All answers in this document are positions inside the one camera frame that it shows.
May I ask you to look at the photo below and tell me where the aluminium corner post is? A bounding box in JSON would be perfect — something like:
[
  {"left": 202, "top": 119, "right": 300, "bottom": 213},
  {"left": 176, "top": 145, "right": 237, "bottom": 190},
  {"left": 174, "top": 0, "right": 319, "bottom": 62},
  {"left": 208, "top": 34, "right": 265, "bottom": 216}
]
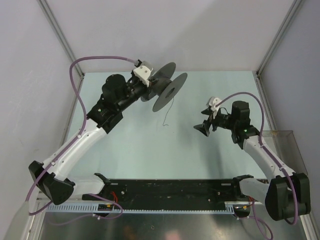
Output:
[
  {"left": 255, "top": 0, "right": 304, "bottom": 78},
  {"left": 37, "top": 0, "right": 85, "bottom": 80}
]

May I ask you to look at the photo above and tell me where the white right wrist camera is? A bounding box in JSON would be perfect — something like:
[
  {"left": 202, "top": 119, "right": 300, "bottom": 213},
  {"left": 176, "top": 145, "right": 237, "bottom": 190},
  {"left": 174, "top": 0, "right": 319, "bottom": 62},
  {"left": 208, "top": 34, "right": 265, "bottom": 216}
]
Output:
[{"left": 206, "top": 96, "right": 222, "bottom": 119}]

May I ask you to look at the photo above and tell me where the clear plastic bin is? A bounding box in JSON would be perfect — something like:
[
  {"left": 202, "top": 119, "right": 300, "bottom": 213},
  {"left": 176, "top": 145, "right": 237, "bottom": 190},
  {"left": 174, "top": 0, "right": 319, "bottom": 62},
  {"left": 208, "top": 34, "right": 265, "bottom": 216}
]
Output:
[{"left": 262, "top": 130, "right": 308, "bottom": 176}]

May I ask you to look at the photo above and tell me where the left aluminium corner post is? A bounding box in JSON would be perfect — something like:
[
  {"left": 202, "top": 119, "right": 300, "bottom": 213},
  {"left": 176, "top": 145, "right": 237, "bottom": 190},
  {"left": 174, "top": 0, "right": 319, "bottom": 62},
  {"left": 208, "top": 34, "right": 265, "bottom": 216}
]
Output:
[{"left": 37, "top": 0, "right": 85, "bottom": 80}]

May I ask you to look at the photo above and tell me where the right aluminium corner post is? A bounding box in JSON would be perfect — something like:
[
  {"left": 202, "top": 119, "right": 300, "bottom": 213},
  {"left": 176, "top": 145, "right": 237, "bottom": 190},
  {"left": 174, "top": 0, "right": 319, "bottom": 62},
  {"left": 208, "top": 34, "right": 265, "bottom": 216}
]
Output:
[{"left": 255, "top": 0, "right": 304, "bottom": 78}]

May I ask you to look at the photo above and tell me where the grey slotted cable duct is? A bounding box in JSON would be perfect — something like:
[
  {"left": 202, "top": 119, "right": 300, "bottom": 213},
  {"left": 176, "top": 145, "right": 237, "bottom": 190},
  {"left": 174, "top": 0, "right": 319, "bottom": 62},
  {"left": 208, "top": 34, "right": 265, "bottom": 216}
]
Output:
[{"left": 46, "top": 202, "right": 235, "bottom": 215}]

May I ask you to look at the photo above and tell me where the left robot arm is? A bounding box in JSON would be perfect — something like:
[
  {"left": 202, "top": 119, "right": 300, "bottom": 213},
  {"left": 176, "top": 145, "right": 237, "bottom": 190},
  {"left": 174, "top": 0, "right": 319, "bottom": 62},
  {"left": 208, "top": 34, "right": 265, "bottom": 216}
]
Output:
[{"left": 28, "top": 74, "right": 159, "bottom": 205}]

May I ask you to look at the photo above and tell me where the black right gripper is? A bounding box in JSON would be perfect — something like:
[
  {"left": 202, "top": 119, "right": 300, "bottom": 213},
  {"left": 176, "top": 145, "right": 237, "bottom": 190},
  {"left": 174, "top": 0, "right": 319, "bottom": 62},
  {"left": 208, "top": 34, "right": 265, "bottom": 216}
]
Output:
[{"left": 193, "top": 107, "right": 237, "bottom": 137}]

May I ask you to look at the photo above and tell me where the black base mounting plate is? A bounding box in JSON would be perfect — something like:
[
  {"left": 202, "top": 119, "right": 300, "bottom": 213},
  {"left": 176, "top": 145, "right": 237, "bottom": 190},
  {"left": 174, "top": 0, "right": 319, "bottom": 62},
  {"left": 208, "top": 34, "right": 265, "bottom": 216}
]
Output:
[{"left": 82, "top": 179, "right": 249, "bottom": 210}]

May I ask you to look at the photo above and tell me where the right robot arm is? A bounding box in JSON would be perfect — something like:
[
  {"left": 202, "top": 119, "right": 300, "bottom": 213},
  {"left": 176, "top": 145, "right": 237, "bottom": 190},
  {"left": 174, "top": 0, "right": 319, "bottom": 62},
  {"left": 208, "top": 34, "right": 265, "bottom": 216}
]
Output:
[{"left": 194, "top": 97, "right": 311, "bottom": 221}]

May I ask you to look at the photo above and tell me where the thin purple wire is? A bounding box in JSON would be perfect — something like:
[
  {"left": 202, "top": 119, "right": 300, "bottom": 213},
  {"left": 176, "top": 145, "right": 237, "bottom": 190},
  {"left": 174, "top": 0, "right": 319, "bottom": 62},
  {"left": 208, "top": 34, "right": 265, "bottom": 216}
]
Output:
[{"left": 162, "top": 97, "right": 175, "bottom": 127}]

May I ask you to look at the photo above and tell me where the dark perforated cable spool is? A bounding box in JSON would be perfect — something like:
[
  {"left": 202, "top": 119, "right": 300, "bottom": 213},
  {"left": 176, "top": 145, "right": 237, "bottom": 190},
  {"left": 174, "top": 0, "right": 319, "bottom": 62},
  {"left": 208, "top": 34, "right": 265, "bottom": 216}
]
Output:
[{"left": 140, "top": 62, "right": 188, "bottom": 112}]

